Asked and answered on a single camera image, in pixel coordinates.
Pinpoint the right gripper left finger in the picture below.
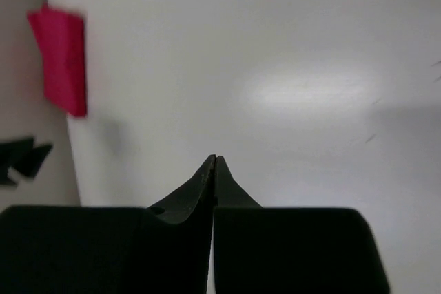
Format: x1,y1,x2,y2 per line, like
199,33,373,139
1,156,216,293

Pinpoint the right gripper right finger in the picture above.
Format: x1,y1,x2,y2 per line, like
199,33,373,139
213,157,391,293

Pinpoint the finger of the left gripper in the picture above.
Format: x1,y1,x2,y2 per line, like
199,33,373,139
11,143,53,178
1,136,34,187

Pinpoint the magenta t shirt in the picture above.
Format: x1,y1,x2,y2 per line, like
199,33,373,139
27,3,87,118

